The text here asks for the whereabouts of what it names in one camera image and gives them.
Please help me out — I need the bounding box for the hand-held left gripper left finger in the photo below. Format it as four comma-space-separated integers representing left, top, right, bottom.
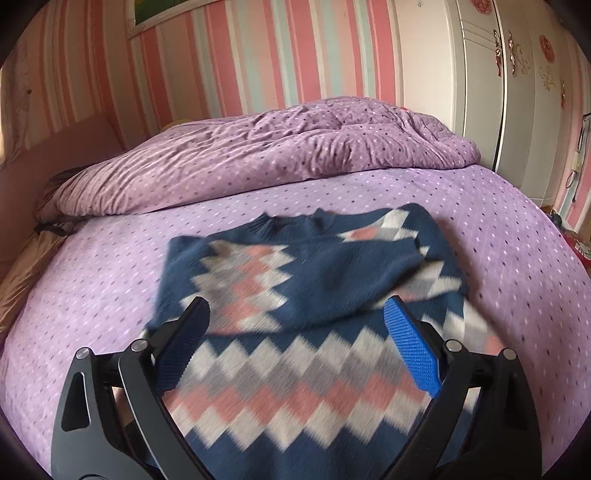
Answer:
51, 296, 211, 480

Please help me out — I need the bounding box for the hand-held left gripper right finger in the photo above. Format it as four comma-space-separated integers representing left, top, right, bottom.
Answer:
384, 296, 542, 480

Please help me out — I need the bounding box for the navy diamond-pattern knit sweater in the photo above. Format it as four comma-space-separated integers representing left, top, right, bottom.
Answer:
121, 203, 505, 480

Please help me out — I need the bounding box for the purple dotted bed sheet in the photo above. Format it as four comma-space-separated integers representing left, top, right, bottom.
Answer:
0, 164, 583, 480

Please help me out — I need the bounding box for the brown pillow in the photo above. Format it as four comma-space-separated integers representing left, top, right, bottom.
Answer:
0, 228, 70, 337

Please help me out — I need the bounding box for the purple dotted quilt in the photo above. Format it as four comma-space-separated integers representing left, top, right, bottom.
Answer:
36, 97, 482, 222

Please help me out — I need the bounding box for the white wardrobe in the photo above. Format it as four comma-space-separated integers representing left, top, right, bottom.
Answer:
392, 0, 589, 206

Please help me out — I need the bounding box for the framed wall picture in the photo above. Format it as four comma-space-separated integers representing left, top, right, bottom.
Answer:
124, 0, 218, 40

